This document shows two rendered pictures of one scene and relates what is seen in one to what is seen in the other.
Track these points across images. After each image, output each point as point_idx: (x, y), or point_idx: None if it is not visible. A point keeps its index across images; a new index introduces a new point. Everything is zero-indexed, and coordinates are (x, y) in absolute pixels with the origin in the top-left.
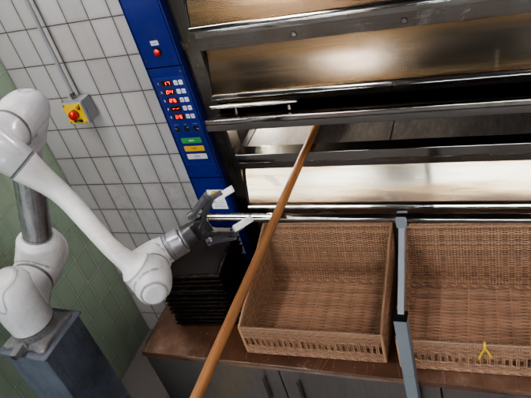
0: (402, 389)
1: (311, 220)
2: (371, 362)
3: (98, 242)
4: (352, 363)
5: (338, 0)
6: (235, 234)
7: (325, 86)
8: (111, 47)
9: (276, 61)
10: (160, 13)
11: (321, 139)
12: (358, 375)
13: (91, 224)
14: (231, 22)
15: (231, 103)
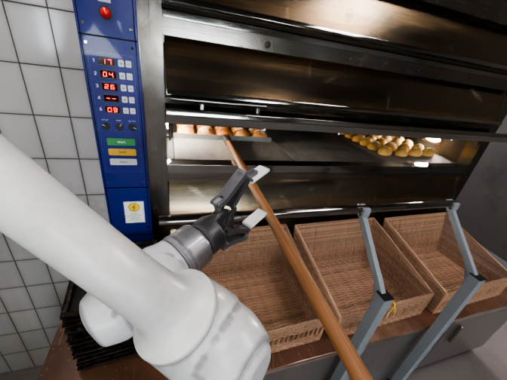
0: (332, 360)
1: (296, 216)
2: (308, 343)
3: (81, 258)
4: (295, 350)
5: (318, 22)
6: (249, 231)
7: (284, 100)
8: None
9: (241, 70)
10: None
11: (242, 157)
12: (305, 360)
13: (47, 198)
14: (219, 4)
15: None
